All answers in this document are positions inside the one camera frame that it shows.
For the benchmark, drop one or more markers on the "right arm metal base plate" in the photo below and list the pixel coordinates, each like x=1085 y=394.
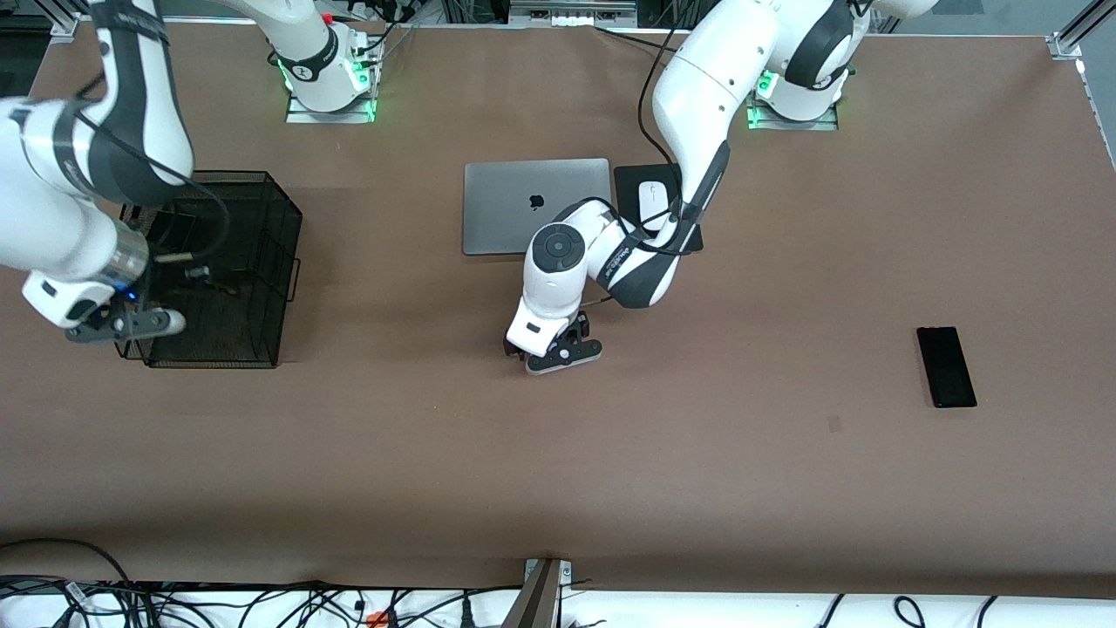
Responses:
x=301 y=115

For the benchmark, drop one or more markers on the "black slab smartphone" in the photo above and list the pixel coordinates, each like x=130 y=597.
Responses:
x=946 y=366

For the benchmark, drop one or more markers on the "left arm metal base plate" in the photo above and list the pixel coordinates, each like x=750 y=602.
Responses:
x=758 y=124

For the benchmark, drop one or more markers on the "black mouse pad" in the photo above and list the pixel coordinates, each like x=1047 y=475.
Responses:
x=632 y=187

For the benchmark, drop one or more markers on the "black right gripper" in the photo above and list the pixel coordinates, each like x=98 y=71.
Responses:
x=163 y=278

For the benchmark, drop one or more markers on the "silver closed laptop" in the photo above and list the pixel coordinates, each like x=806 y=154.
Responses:
x=497 y=209

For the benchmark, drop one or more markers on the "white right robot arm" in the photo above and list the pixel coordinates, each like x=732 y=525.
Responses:
x=52 y=235

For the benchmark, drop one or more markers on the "black flip phone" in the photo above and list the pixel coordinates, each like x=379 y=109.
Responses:
x=174 y=231

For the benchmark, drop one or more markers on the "aluminium post with bracket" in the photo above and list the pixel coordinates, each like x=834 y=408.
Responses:
x=539 y=597

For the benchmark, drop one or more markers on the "metal equipment box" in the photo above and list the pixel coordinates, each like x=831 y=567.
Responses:
x=567 y=10

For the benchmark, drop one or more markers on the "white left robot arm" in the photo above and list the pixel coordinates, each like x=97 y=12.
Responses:
x=697 y=87

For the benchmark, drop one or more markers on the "white computer mouse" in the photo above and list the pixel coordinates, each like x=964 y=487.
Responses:
x=649 y=201

